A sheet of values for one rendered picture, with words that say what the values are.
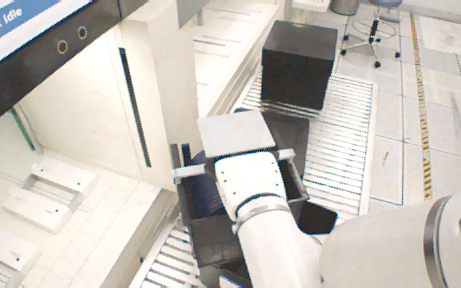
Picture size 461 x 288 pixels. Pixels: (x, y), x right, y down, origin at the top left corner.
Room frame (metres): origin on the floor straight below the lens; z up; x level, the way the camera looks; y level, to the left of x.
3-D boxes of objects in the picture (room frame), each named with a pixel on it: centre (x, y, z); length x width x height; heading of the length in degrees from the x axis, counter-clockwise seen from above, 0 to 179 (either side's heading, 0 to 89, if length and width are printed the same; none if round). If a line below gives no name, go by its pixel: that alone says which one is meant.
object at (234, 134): (0.45, -0.01, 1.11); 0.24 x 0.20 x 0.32; 103
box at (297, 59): (1.31, -0.30, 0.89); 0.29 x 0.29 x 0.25; 74
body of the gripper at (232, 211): (0.35, -0.03, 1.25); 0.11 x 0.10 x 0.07; 13
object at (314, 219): (0.45, -0.10, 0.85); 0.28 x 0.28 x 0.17; 62
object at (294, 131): (0.87, -0.12, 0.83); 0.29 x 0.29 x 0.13; 77
